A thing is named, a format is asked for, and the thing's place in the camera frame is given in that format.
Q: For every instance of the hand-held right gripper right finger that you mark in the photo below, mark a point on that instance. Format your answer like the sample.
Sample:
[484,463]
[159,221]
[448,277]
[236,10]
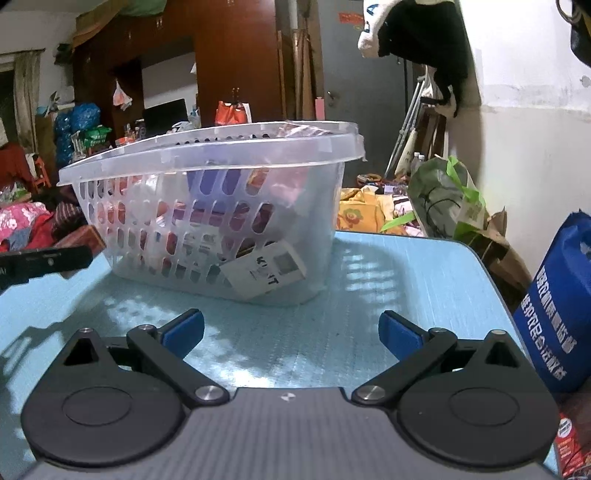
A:
[400,334]

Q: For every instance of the small white plastic bag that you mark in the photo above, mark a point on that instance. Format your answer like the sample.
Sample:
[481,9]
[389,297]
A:
[121,96]

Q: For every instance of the green plastic bag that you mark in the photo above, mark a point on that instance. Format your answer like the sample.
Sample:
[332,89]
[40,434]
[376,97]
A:
[438,198]

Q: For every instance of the green cloth bundle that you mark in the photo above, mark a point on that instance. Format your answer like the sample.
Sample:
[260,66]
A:
[143,7]

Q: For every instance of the grey door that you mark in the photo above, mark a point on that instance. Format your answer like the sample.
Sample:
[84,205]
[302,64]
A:
[360,83]

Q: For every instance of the blue printed bag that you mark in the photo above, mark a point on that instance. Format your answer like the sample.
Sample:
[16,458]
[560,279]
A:
[558,314]

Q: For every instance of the blue plastic bags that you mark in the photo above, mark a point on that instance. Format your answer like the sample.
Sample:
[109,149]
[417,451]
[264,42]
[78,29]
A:
[78,124]

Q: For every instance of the patterned curtain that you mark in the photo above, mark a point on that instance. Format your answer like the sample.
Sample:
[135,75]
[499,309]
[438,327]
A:
[27,101]

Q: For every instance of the red orange bag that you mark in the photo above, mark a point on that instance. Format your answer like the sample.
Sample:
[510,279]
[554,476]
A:
[231,113]

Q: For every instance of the pile of small boxes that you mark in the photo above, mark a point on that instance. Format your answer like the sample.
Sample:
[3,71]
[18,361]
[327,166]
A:
[268,272]

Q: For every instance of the brown paper bag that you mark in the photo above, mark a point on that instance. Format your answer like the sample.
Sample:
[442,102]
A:
[503,263]

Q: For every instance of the white hanging bag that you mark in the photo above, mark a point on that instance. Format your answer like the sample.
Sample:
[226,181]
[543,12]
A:
[369,41]

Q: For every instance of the red carton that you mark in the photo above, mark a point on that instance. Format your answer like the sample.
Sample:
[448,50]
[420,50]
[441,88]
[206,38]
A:
[572,447]

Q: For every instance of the yellow floral cloth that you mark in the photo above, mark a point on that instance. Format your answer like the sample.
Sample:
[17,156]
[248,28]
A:
[355,214]

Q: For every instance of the metal crutches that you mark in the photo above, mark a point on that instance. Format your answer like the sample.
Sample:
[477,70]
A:
[406,129]

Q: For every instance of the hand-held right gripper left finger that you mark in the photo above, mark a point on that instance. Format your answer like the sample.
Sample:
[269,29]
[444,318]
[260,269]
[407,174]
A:
[184,331]

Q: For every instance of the clear plastic basket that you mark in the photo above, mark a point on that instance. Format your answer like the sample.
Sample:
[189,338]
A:
[295,152]

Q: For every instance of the brown wooden wardrobe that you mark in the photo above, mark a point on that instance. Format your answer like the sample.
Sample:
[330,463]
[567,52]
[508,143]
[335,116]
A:
[235,55]

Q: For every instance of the black monitor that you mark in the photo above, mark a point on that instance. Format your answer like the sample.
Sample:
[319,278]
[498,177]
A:
[164,113]

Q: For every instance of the pink floral blanket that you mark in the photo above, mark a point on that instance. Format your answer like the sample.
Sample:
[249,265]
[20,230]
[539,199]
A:
[23,221]

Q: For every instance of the dark hanging object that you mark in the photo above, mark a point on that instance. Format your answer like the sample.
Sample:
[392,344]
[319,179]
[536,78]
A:
[579,32]

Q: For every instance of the black hanging garment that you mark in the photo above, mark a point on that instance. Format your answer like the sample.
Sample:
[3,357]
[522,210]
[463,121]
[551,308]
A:
[429,37]

